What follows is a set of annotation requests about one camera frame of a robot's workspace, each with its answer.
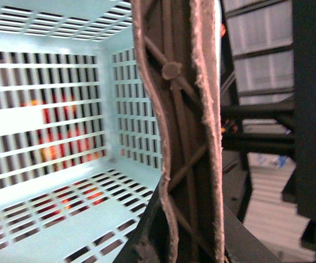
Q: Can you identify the light blue plastic basket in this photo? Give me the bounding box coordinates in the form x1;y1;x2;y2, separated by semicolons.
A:
0;1;162;262

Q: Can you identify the dark padded left gripper left finger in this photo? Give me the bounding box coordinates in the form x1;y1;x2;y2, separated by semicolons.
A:
114;181;174;262

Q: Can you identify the black fruit display shelf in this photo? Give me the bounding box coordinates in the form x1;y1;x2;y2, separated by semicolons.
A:
221;1;316;262

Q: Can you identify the dark padded left gripper right finger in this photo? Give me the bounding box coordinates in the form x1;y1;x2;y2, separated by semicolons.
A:
223;204;281;263

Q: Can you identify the brown basket handle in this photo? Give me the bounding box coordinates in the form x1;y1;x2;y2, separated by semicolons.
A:
131;1;225;262

